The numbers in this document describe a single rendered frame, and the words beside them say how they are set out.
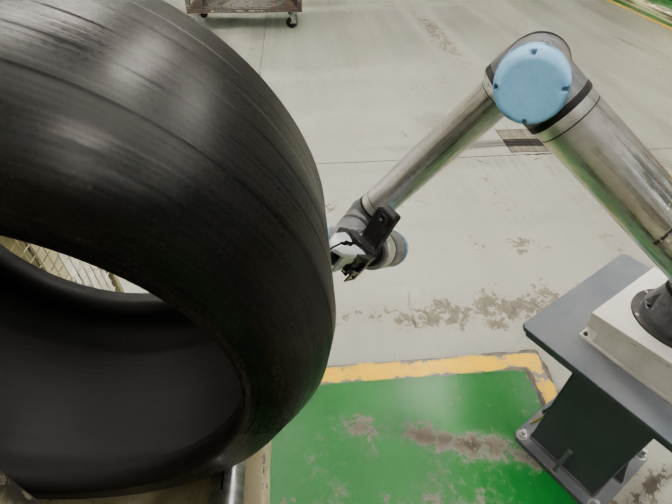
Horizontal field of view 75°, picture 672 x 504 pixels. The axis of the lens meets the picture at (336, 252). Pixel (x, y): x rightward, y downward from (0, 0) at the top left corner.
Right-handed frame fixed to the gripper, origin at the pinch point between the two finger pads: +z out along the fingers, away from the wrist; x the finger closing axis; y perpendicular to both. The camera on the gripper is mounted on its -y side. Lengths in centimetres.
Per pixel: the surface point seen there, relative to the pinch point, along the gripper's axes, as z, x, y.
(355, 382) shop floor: -84, -16, 62
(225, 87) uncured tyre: 42.6, 2.4, -17.2
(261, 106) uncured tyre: 38.1, 1.9, -17.2
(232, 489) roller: 27.4, -20.3, 23.2
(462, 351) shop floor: -113, -35, 31
